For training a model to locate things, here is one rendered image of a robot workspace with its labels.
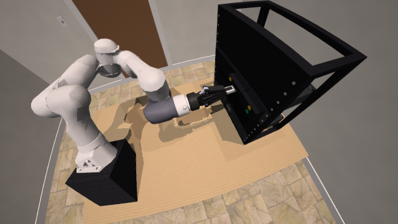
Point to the black server rack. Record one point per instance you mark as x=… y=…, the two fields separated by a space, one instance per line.
x=268 y=75

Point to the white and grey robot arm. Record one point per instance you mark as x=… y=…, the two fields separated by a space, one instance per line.
x=69 y=98

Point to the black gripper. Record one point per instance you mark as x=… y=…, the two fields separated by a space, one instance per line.
x=208 y=96

